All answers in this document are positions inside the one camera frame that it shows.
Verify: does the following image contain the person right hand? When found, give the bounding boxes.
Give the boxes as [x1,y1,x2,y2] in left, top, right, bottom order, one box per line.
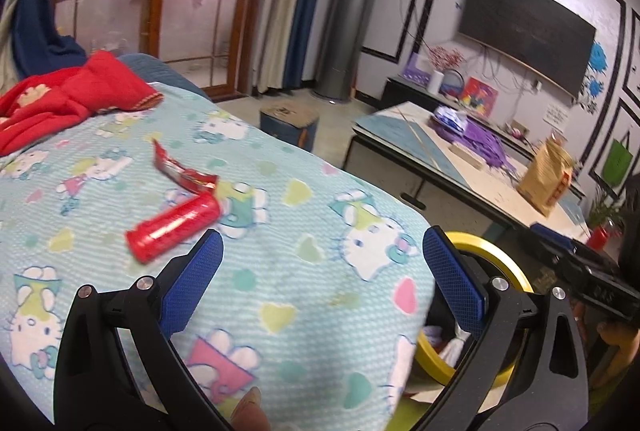
[572,301,639,385]

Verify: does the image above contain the red snack wrapper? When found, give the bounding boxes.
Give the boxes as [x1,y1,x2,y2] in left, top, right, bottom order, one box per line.
[152,139,218,194]

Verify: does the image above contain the red cylindrical candy can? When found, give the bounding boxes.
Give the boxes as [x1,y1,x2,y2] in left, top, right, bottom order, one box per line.
[125,191,221,264]

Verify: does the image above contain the red cup on table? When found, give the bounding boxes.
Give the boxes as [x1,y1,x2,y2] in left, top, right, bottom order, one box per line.
[586,225,610,251]

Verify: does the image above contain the green tote bag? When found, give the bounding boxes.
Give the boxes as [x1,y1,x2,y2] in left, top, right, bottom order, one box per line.
[601,131,634,188]

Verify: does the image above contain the silver standing air conditioner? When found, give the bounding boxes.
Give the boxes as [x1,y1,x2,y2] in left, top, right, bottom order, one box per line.
[314,0,374,102]

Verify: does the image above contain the black TV cabinet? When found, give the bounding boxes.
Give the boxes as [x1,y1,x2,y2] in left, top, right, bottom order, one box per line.
[378,76,534,159]

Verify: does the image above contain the black wall television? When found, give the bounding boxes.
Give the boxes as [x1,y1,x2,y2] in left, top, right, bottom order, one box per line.
[458,0,596,98]

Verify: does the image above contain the colourful picture frame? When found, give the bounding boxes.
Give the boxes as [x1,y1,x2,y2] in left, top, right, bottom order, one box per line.
[458,78,499,118]

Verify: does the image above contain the white vase red flowers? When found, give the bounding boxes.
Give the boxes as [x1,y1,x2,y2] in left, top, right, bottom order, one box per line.
[427,46,464,94]

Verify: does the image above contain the dark blue curtain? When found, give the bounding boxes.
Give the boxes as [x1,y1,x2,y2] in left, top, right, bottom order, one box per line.
[1,0,87,88]

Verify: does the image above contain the yellow rimmed trash bin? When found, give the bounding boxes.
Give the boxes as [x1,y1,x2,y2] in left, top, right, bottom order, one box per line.
[414,230,535,387]

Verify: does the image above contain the round blue ornament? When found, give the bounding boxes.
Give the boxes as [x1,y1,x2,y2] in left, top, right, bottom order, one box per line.
[438,69,465,100]

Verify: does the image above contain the white tissue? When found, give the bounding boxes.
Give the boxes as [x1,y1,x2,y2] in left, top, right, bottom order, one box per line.
[438,326,471,368]

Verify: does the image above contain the blue white tissue pack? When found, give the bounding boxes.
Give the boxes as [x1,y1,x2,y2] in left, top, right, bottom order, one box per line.
[433,106,469,135]

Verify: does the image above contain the white power strip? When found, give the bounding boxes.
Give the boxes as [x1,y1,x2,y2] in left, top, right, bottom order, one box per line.
[449,143,486,171]

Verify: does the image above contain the red floral blanket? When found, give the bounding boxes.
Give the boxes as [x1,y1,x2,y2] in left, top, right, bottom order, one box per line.
[1,52,163,156]

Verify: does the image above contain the brown paper bag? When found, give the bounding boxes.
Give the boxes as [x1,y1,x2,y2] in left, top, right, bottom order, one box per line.
[516,136,574,217]

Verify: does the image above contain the purple cloth bag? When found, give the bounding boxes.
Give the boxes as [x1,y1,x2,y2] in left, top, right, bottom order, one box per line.
[431,113,515,172]

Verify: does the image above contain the Hello Kitty bed sheet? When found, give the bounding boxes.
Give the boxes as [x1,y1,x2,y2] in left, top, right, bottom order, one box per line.
[0,81,436,431]

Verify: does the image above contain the purple box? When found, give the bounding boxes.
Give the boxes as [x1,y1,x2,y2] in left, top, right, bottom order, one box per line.
[401,53,433,86]

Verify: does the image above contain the white blue coffee table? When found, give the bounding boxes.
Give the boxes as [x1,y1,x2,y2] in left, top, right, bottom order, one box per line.
[343,102,590,243]

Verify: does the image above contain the potted green plant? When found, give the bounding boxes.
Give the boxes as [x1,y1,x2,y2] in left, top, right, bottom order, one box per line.
[586,188,623,231]

